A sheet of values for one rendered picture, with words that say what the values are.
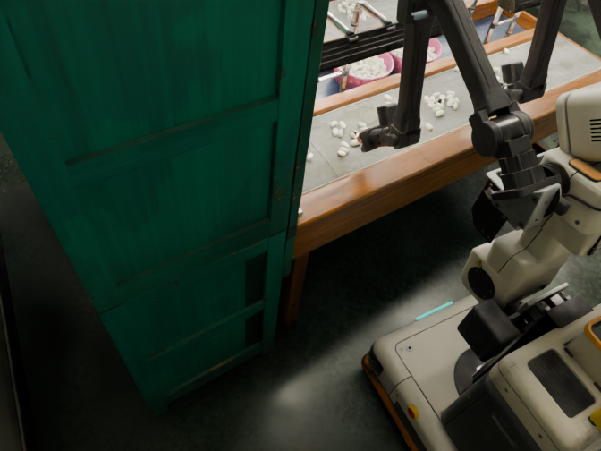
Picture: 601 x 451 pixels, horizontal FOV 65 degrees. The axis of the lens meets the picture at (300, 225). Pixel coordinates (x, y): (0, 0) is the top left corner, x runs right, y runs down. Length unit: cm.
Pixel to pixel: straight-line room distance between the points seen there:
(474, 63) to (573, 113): 22
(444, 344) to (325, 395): 51
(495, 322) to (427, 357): 48
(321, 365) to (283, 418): 26
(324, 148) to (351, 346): 87
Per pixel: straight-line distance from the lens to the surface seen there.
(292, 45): 89
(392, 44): 164
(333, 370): 202
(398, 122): 138
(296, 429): 194
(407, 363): 179
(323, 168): 160
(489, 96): 110
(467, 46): 113
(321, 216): 144
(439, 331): 189
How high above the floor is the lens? 187
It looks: 52 degrees down
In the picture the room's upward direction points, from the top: 9 degrees clockwise
